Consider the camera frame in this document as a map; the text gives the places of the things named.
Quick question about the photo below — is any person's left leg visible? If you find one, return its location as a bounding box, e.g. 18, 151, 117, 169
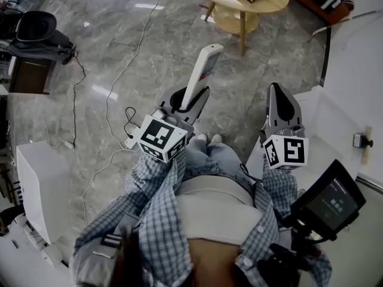
185, 136, 209, 179

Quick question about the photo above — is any white power strip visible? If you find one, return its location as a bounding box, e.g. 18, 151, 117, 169
124, 126, 141, 151

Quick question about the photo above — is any person's torso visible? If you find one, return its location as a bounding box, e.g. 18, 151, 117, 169
70, 157, 333, 287

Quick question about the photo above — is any small black knob fixture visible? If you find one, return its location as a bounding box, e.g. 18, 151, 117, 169
352, 132, 374, 149

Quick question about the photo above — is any short black looped cable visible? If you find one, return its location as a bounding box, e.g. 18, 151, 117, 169
124, 106, 142, 139

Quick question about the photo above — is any long white floor cable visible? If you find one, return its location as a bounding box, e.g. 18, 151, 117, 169
104, 0, 165, 149

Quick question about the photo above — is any large white rectangular block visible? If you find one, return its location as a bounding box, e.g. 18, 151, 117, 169
15, 141, 71, 246

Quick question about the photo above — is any person's right forearm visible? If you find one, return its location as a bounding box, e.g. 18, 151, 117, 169
262, 157, 300, 221

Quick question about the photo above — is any black round chair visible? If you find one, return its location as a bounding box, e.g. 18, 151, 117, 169
16, 10, 57, 43

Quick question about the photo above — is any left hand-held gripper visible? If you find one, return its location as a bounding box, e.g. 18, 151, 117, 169
137, 84, 211, 163

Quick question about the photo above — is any grey metal rod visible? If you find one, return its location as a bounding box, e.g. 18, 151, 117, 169
307, 10, 383, 43

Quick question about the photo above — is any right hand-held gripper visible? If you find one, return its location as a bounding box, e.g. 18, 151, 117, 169
259, 82, 309, 171

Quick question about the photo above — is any brown wooden cabinet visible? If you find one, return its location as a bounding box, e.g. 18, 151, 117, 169
8, 55, 56, 95

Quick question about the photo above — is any white power strip cable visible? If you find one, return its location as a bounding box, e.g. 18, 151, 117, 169
80, 148, 134, 222

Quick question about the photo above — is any white remote control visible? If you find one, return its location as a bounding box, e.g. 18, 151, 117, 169
181, 43, 224, 111

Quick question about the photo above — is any person's left forearm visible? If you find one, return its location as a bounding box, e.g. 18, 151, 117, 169
119, 151, 188, 221

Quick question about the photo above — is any person's leg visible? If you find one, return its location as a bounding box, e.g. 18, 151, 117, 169
207, 138, 244, 181
185, 136, 209, 179

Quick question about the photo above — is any black monitor screen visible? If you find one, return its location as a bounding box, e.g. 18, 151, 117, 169
289, 159, 367, 241

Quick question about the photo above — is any person's right leg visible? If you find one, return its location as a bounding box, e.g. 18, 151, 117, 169
207, 138, 244, 181

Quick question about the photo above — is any long black floor cable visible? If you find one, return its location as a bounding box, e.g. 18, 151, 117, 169
71, 54, 87, 149

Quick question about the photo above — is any black camera rig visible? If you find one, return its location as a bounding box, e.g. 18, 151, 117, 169
257, 228, 324, 283

